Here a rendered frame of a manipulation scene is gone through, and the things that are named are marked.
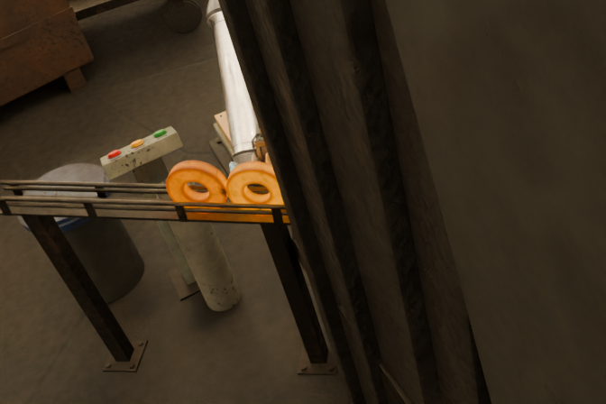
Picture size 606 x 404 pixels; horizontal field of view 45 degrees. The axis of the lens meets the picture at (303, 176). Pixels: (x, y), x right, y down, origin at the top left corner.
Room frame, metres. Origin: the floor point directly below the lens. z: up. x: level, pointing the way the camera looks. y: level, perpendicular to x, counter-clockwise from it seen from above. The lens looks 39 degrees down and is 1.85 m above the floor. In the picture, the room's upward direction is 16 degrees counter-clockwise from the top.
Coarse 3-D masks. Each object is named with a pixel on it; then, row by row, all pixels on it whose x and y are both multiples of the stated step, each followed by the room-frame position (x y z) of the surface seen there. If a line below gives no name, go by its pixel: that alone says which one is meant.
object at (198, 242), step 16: (176, 224) 1.69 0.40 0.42; (192, 224) 1.68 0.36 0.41; (208, 224) 1.72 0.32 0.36; (192, 240) 1.68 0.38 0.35; (208, 240) 1.69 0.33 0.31; (192, 256) 1.68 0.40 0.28; (208, 256) 1.68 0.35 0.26; (224, 256) 1.73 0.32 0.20; (192, 272) 1.71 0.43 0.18; (208, 272) 1.68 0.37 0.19; (224, 272) 1.70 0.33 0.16; (208, 288) 1.68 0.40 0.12; (224, 288) 1.68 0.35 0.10; (208, 304) 1.70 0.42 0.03; (224, 304) 1.68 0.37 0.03
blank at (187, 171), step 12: (180, 168) 1.44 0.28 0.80; (192, 168) 1.42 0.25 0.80; (204, 168) 1.42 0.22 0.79; (168, 180) 1.45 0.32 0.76; (180, 180) 1.44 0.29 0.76; (192, 180) 1.43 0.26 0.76; (204, 180) 1.42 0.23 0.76; (216, 180) 1.40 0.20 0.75; (168, 192) 1.45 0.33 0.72; (180, 192) 1.44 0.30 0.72; (192, 192) 1.46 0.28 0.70; (216, 192) 1.41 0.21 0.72
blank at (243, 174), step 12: (240, 168) 1.39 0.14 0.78; (252, 168) 1.38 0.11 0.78; (264, 168) 1.37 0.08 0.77; (228, 180) 1.40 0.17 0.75; (240, 180) 1.38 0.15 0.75; (252, 180) 1.37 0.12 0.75; (264, 180) 1.36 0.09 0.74; (276, 180) 1.35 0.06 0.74; (228, 192) 1.40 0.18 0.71; (240, 192) 1.39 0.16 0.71; (252, 192) 1.41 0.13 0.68; (276, 192) 1.36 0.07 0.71; (276, 204) 1.36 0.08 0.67
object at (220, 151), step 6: (216, 138) 2.63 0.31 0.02; (210, 144) 2.60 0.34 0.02; (216, 144) 2.59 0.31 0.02; (222, 144) 2.58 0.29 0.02; (216, 150) 2.55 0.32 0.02; (222, 150) 2.54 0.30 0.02; (216, 156) 2.52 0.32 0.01; (222, 156) 2.50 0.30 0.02; (228, 156) 2.48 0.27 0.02; (222, 162) 2.45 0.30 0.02; (228, 162) 2.44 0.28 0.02; (228, 168) 2.41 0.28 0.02; (228, 174) 2.37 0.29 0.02
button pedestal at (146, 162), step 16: (144, 144) 1.86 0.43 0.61; (160, 144) 1.84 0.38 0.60; (176, 144) 1.85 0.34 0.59; (128, 160) 1.82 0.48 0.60; (144, 160) 1.82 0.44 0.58; (160, 160) 1.86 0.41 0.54; (112, 176) 1.79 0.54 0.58; (144, 176) 1.84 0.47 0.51; (160, 176) 1.85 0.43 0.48; (160, 224) 1.84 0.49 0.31; (176, 240) 1.84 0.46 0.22; (176, 256) 1.84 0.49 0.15; (176, 272) 1.92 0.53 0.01; (176, 288) 1.84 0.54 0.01; (192, 288) 1.82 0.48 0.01
